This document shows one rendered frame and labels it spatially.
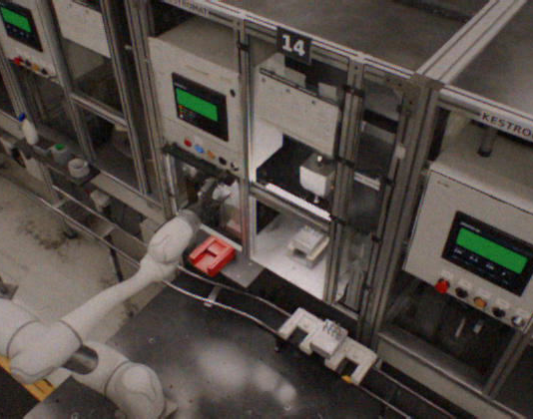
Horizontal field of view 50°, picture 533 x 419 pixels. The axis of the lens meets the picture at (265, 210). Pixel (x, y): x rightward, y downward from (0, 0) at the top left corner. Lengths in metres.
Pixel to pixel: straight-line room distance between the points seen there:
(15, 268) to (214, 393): 1.94
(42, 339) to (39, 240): 2.38
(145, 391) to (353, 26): 1.44
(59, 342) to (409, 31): 1.36
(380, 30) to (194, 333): 1.50
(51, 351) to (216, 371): 0.94
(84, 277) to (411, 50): 2.64
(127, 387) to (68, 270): 1.77
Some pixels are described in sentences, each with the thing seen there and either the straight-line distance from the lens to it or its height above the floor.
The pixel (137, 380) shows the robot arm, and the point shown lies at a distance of 2.21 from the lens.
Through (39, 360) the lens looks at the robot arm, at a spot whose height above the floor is 1.45.
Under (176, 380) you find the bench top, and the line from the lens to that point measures 2.50.
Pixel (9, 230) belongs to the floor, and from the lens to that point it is 4.24.
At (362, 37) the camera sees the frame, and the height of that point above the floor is 2.01.
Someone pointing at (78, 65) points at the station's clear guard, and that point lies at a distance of 2.72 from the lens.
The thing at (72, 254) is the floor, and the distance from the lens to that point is 3.94.
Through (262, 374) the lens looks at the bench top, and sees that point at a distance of 2.48.
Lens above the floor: 2.86
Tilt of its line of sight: 45 degrees down
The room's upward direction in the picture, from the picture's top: straight up
